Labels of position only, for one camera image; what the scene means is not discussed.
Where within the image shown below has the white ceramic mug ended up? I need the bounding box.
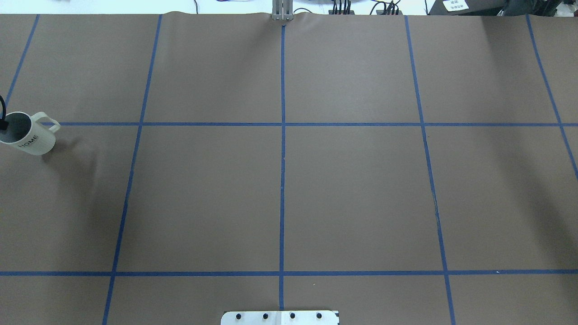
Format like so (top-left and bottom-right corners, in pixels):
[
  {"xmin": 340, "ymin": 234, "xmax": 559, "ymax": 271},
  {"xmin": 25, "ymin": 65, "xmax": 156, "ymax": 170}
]
[{"xmin": 0, "ymin": 112, "xmax": 61, "ymax": 156}]

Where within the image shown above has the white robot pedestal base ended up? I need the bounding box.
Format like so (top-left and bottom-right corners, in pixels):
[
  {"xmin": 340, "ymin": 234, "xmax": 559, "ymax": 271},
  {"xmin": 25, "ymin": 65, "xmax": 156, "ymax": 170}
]
[{"xmin": 220, "ymin": 310, "xmax": 340, "ymax": 325}]

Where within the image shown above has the aluminium frame post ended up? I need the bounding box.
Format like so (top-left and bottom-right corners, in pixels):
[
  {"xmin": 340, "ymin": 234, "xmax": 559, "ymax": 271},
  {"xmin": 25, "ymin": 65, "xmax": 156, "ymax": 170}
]
[{"xmin": 272, "ymin": 0, "xmax": 294, "ymax": 21}]

